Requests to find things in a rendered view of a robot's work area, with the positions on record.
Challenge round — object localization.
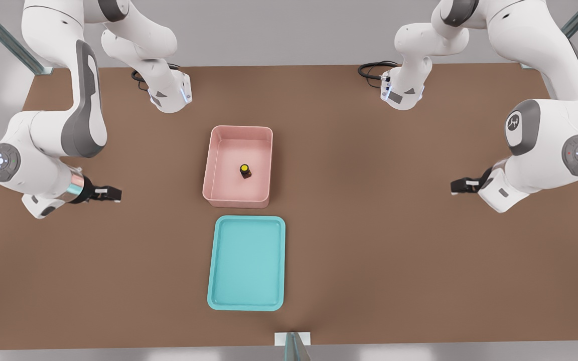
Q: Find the pink plastic box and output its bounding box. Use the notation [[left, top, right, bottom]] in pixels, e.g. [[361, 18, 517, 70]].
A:
[[202, 125, 273, 209]]

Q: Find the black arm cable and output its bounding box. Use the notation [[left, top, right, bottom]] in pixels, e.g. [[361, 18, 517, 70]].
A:
[[358, 61, 401, 83], [131, 63, 181, 92]]

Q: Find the pale blue-green tray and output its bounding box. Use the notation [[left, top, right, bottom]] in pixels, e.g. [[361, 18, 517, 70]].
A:
[[207, 215, 286, 311]]

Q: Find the silver frame post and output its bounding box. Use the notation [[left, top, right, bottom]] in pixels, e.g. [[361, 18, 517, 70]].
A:
[[520, 0, 578, 70], [274, 331, 312, 361], [0, 0, 54, 76]]

